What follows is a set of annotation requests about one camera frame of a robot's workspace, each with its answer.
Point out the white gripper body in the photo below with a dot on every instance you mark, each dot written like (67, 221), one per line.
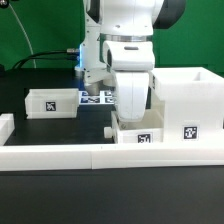
(130, 64)

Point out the white drawer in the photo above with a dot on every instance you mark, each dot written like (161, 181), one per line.
(52, 103)
(148, 130)

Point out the white drawer cabinet box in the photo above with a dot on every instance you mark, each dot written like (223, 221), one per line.
(190, 102)

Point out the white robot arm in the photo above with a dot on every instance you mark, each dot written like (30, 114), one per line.
(121, 21)

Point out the fiducial marker sheet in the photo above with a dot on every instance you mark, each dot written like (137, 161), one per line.
(104, 97)

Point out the white front fence wall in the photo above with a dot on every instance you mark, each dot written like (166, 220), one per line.
(103, 156)

